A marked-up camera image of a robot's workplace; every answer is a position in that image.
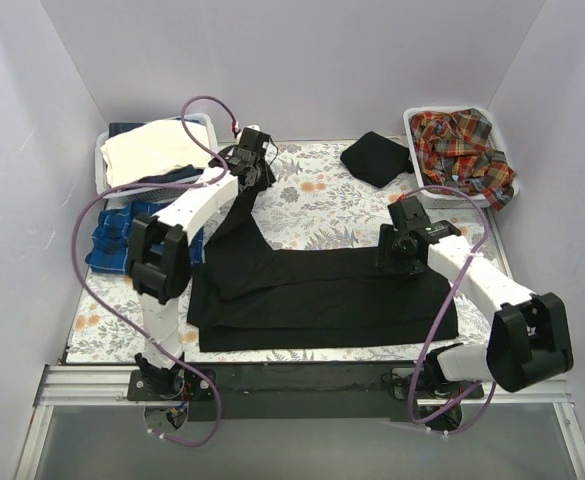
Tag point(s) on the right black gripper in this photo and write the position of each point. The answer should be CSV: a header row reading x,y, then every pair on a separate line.
x,y
389,248

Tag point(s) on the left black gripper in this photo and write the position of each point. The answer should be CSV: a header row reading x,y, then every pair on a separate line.
x,y
251,170

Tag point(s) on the black long sleeve shirt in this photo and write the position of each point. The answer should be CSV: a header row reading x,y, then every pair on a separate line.
x,y
248,296

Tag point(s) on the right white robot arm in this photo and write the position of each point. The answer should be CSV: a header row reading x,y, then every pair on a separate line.
x,y
529,338

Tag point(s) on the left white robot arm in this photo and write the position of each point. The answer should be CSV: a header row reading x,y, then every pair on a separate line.
x,y
159,256

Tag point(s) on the right white plastic basket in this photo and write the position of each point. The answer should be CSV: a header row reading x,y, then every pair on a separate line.
x,y
412,125

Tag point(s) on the white plastic basket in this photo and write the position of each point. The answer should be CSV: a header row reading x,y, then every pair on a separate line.
x,y
160,151
412,125

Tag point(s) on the floral patterned table mat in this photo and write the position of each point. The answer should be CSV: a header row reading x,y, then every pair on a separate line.
x,y
315,204

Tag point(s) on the cream white folded shirt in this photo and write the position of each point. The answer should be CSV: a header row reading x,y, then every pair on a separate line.
x,y
154,150

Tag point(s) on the folded black shirt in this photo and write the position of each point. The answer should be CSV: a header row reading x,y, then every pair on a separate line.
x,y
376,160

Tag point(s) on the red plaid shirt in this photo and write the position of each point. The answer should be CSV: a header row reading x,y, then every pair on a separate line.
x,y
464,155

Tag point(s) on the left white plastic basket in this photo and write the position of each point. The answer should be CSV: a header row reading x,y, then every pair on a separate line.
x,y
160,151

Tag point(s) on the blue plaid shirt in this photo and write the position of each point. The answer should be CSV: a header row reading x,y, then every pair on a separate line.
x,y
111,237

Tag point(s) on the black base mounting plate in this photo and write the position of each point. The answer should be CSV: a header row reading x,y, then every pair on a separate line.
x,y
317,390

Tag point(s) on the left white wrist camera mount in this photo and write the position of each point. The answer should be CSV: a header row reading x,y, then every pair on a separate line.
x,y
239,130

